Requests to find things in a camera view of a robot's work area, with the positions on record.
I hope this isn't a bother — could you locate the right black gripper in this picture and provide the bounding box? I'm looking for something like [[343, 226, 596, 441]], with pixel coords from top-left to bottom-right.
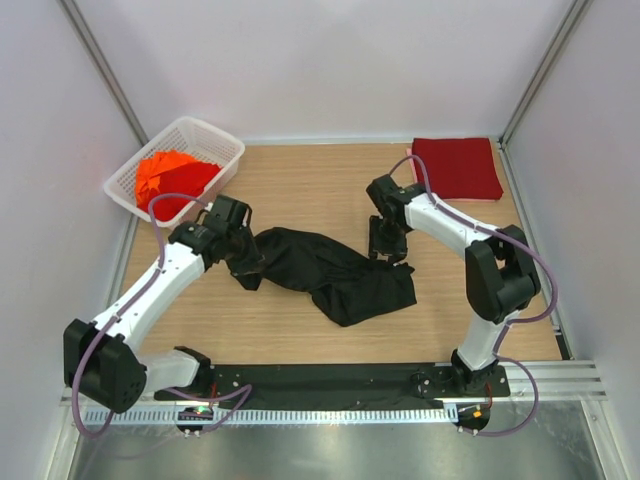
[[368, 216, 408, 267]]

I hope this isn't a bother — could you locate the black t-shirt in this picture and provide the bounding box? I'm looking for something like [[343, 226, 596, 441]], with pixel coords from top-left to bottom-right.
[[236, 227, 417, 327]]

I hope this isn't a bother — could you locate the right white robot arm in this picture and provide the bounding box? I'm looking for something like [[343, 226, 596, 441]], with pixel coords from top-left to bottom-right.
[[366, 174, 541, 396]]

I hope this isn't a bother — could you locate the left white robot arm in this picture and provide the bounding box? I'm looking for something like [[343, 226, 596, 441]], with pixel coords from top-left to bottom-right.
[[63, 195, 264, 413]]

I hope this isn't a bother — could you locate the folded dark red t-shirt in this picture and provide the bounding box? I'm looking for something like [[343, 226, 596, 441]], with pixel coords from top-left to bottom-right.
[[411, 138, 504, 201]]

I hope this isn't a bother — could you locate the red t-shirt in basket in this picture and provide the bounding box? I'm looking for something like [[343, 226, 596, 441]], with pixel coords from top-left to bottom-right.
[[137, 161, 221, 213]]

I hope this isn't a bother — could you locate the orange t-shirt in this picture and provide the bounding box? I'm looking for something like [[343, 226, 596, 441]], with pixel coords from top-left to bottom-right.
[[134, 150, 196, 208]]

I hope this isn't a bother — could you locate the white plastic basket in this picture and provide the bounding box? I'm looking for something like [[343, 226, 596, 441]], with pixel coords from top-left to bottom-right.
[[103, 116, 245, 222]]

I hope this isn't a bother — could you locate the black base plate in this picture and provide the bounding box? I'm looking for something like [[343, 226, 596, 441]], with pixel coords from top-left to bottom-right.
[[182, 363, 510, 411]]

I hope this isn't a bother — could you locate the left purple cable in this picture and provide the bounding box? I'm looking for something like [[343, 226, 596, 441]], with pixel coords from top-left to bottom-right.
[[71, 194, 254, 459]]

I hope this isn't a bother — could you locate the purple cable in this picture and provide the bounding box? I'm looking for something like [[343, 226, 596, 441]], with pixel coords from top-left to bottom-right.
[[71, 194, 254, 459], [387, 155, 559, 437]]

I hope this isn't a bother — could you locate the white slotted cable duct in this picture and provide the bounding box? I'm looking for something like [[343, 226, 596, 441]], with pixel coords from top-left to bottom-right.
[[112, 404, 458, 426]]

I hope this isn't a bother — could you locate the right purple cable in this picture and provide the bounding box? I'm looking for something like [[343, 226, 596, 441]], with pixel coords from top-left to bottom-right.
[[387, 155, 559, 437]]

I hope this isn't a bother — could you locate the aluminium frame rail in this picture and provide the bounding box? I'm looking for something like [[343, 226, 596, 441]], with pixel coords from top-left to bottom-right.
[[60, 360, 609, 407]]

